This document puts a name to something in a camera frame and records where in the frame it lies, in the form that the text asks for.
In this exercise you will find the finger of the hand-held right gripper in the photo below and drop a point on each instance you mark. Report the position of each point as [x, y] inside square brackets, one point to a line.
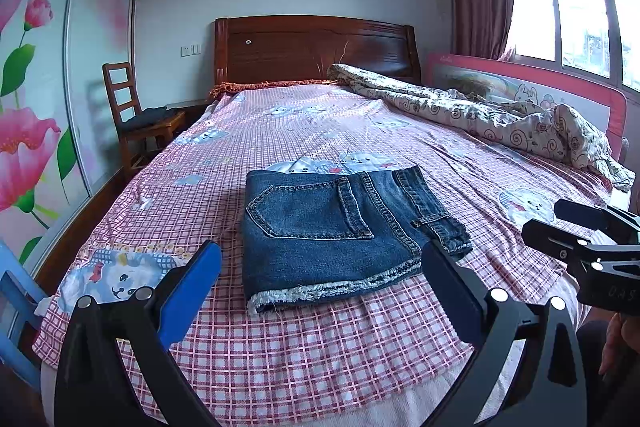
[595, 219]
[555, 239]

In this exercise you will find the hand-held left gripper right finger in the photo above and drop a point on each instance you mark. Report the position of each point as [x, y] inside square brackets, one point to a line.
[450, 292]

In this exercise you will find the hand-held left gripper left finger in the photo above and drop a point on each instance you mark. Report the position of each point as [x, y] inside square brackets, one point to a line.
[187, 292]

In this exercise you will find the blue denim pants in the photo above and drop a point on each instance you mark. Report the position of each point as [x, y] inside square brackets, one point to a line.
[310, 247]

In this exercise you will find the person's right hand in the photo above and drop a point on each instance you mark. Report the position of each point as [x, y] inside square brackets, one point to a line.
[622, 342]

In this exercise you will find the person's dark clothing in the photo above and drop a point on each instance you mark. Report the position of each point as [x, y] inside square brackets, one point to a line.
[592, 357]

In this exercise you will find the bed with pink plaid sheet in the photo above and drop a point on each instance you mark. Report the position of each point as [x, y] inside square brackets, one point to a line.
[280, 357]

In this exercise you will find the white mattress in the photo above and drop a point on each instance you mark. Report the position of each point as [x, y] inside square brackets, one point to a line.
[390, 407]

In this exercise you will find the swirl-patterned quilt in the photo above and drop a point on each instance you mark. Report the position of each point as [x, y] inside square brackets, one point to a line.
[500, 117]

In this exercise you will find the blue stool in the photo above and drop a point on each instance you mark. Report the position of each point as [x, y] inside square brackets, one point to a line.
[20, 287]

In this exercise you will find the dark cloth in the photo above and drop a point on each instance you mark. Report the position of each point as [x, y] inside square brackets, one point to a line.
[150, 116]

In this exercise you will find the wooden nightstand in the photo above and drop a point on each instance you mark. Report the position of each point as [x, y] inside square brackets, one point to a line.
[192, 107]

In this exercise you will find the window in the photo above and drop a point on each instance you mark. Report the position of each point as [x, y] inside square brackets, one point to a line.
[575, 17]

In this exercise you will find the wooden chair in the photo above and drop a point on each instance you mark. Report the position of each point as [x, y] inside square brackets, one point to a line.
[120, 92]

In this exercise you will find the orange fringed mat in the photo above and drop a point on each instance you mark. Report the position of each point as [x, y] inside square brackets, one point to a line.
[250, 85]

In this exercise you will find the floral sliding-door wardrobe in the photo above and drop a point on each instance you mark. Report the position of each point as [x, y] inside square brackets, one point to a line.
[100, 57]

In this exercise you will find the dark wooden headboard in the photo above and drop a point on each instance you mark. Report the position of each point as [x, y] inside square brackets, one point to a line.
[310, 52]

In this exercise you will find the pink bed guard rail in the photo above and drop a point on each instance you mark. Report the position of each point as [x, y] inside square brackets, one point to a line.
[500, 69]

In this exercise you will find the white wall switch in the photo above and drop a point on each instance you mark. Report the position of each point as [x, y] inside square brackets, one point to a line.
[191, 50]

